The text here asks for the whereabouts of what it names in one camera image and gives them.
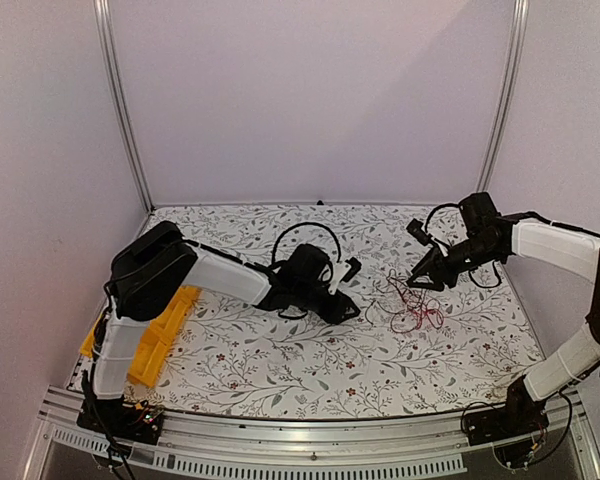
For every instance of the yellow far bin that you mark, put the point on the yellow far bin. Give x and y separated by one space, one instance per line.
189 294

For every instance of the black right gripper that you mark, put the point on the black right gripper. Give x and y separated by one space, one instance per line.
440 272

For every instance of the aluminium frame post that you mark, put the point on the aluminium frame post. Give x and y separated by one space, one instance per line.
105 30
511 69

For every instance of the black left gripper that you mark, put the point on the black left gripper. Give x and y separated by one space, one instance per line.
343 304

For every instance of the front aluminium rail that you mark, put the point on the front aluminium rail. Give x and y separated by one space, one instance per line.
197 446

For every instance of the yellow middle bin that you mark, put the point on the yellow middle bin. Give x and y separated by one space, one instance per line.
169 322

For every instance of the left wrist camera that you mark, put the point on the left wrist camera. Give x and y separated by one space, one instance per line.
343 272

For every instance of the left aluminium frame post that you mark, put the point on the left aluminium frame post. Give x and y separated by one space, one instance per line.
105 30

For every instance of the floral patterned table mat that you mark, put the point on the floral patterned table mat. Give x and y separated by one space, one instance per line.
409 352

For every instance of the right aluminium frame post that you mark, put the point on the right aluminium frame post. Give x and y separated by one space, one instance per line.
511 69

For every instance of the yellow bin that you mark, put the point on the yellow bin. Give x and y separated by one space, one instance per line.
189 294
169 322
142 357

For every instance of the yellow near bin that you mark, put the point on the yellow near bin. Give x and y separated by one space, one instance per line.
142 357

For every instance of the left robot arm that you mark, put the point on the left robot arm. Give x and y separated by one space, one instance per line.
148 273

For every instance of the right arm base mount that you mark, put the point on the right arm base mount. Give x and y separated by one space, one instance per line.
500 425

